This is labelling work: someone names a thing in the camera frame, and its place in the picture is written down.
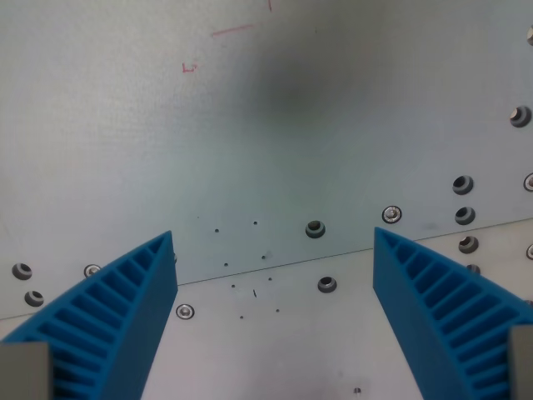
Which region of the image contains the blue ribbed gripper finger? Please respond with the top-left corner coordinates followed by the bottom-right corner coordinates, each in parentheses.
top-left (0, 230), bottom-right (179, 400)
top-left (372, 227), bottom-right (533, 400)

